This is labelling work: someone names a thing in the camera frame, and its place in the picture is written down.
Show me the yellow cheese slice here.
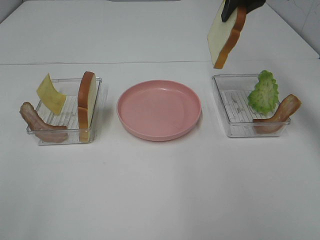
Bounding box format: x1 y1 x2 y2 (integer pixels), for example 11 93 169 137
36 73 67 115

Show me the bread slice in left tray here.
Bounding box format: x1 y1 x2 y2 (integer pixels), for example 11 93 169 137
77 71 97 143

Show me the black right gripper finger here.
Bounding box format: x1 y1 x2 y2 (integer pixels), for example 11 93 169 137
239 0 265 12
221 0 239 22

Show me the clear right plastic tray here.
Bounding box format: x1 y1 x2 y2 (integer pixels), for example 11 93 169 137
211 73 291 138

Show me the bacon strip from tray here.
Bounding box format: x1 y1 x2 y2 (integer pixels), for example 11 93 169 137
252 94 302 134
19 102 68 144

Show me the bread slice from tray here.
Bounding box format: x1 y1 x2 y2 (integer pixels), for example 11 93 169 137
207 1 247 69

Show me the clear plastic tray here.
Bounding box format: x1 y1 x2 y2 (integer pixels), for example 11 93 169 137
211 73 291 138
26 77 106 146

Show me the green lettuce leaf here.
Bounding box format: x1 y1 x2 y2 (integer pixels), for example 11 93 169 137
247 70 279 115

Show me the clear left plastic tray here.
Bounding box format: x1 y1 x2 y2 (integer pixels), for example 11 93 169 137
26 77 106 146

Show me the pink round plate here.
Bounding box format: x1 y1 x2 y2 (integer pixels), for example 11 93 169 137
117 80 202 142

